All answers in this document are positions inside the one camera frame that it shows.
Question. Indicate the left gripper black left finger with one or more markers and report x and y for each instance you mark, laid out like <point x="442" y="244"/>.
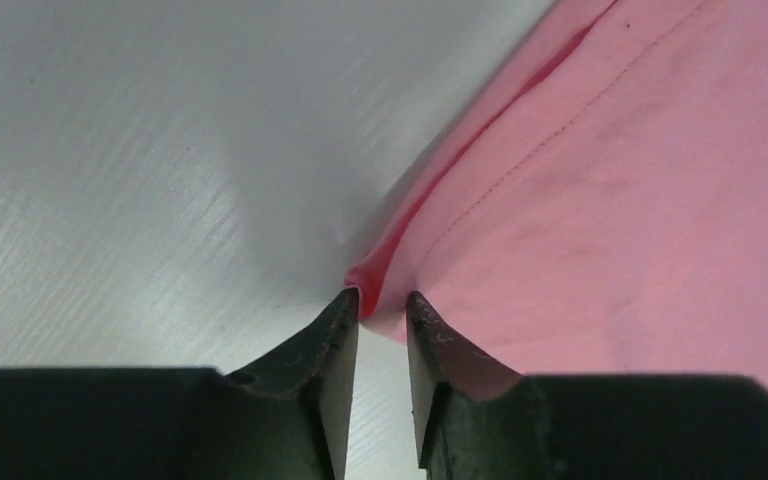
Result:
<point x="285" y="415"/>

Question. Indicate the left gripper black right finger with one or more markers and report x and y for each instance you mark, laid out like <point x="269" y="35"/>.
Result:
<point x="476" y="418"/>

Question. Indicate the pink t-shirt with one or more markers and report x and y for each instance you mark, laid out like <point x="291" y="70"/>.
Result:
<point x="603" y="205"/>

